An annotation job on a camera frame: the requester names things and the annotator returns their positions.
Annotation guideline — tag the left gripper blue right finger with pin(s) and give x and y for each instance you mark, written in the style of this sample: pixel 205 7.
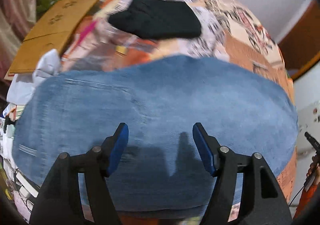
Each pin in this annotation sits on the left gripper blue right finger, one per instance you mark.
pixel 246 190

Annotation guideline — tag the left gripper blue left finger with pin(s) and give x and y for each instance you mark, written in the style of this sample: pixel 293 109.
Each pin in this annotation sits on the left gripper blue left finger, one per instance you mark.
pixel 59 200

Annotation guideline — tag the blue denim jeans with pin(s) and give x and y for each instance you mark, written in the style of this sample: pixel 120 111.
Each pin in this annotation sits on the blue denim jeans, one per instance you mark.
pixel 160 173

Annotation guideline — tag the right hand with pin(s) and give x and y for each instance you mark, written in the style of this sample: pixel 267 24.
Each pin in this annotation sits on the right hand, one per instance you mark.
pixel 314 169

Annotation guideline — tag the wooden wardrobe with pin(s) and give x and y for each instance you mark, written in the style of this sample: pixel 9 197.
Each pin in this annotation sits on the wooden wardrobe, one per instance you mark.
pixel 300 48

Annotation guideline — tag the white crumpled cloth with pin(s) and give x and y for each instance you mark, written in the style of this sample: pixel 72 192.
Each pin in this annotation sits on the white crumpled cloth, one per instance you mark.
pixel 23 85

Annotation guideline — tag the wooden lap desk board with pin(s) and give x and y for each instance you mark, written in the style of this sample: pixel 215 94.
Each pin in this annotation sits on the wooden lap desk board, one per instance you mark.
pixel 52 31

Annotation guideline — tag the black folded garment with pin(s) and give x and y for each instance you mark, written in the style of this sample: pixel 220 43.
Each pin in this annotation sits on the black folded garment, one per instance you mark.
pixel 157 19

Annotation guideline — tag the printed patchwork bed cover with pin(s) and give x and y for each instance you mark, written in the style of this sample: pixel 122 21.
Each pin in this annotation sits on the printed patchwork bed cover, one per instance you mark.
pixel 229 32

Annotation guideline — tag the striped pink gold curtain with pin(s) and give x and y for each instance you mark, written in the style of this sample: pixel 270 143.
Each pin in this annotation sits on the striped pink gold curtain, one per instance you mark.
pixel 17 19

